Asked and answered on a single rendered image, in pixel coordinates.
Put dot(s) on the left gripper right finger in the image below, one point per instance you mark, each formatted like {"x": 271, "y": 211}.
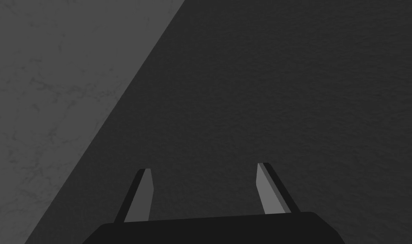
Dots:
{"x": 273, "y": 195}

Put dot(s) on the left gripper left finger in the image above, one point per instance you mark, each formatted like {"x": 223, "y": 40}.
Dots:
{"x": 138, "y": 200}

